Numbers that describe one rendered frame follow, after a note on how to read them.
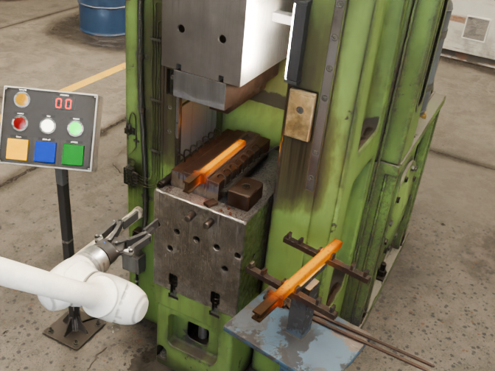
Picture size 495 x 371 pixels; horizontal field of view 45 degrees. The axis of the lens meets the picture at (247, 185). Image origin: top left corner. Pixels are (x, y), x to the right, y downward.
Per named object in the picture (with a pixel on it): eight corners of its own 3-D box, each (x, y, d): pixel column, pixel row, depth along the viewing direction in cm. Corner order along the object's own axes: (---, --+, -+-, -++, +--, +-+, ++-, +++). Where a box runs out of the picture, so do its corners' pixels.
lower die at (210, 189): (217, 202, 213) (219, 181, 209) (170, 184, 220) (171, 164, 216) (268, 155, 246) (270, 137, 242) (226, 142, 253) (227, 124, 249)
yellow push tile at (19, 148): (26, 160, 214) (28, 140, 213) (5, 158, 214) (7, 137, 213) (28, 160, 216) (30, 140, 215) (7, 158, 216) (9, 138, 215)
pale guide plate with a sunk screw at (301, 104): (307, 142, 199) (314, 95, 191) (283, 135, 203) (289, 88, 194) (310, 140, 201) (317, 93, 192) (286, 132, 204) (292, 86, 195)
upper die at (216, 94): (224, 111, 195) (226, 83, 190) (172, 95, 202) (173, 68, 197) (278, 74, 228) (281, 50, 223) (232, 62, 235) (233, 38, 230)
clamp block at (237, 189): (247, 213, 209) (249, 196, 206) (226, 205, 212) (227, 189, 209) (262, 197, 218) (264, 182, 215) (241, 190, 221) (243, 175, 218)
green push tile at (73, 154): (82, 166, 214) (83, 145, 213) (61, 164, 214) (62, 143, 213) (83, 166, 216) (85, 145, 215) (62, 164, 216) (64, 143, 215)
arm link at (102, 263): (99, 286, 165) (113, 274, 170) (97, 260, 160) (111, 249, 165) (73, 274, 168) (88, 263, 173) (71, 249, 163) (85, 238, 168)
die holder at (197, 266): (236, 319, 227) (245, 223, 204) (152, 283, 240) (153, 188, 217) (294, 244, 270) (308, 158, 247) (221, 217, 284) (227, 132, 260)
